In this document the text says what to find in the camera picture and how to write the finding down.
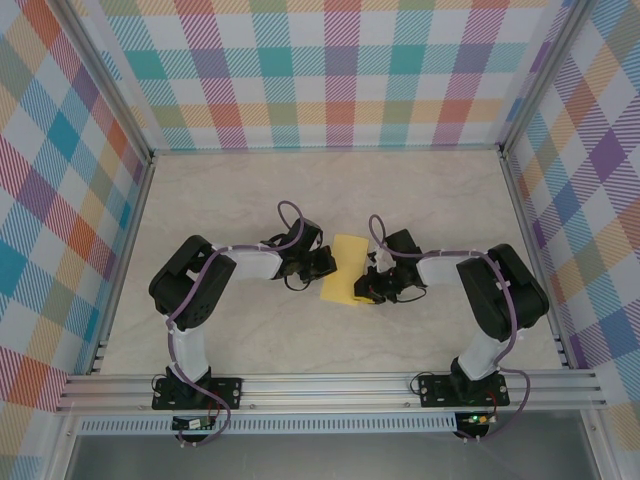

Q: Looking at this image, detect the thin aluminium cross rail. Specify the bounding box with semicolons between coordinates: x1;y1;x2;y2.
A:
149;143;504;157

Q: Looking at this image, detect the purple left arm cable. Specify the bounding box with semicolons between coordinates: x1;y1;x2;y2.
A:
167;200;307;448

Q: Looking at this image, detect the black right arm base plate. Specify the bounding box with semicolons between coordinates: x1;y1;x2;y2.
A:
418;373;510;409

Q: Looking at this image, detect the aluminium frame leg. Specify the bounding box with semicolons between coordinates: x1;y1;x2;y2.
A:
45;413;84;480
579;410;617;480

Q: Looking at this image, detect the aluminium side rail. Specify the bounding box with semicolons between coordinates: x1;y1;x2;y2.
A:
499;147;574;370
87;154;157;376

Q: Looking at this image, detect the slotted grey cable tray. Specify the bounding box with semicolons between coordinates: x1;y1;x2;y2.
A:
78;412;459;436

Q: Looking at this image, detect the aluminium mounting rail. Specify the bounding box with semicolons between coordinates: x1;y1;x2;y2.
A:
54;368;609;415

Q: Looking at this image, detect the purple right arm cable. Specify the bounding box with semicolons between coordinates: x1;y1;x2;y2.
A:
368;214;531;444

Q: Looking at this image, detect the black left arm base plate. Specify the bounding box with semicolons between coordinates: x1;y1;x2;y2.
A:
152;377;245;412

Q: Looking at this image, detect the yellow paper sheet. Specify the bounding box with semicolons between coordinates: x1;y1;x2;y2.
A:
318;233;371;307

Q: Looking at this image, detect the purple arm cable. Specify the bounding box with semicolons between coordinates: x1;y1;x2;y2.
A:
368;214;531;444
167;200;307;448

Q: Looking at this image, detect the thin black right gripper cable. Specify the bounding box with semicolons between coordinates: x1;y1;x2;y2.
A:
394;283;429;305

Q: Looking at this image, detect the aluminium frame post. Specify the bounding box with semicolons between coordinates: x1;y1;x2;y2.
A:
57;0;155;164
498;0;596;159

